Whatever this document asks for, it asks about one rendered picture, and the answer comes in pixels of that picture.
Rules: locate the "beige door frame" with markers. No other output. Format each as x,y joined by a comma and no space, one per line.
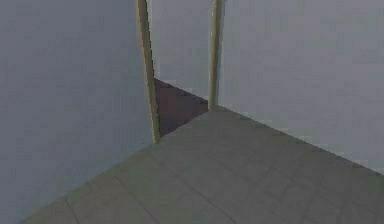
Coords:
148,73

